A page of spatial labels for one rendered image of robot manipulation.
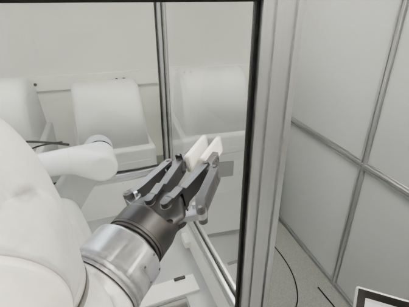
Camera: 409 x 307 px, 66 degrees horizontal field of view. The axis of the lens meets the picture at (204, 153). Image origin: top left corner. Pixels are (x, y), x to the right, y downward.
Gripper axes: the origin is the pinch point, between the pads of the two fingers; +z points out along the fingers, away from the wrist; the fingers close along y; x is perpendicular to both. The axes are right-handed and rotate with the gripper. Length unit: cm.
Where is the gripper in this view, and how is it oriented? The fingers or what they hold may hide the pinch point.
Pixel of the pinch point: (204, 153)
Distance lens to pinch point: 52.1
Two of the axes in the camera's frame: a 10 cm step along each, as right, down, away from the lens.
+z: 4.2, -5.5, 7.2
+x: -1.7, -8.3, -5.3
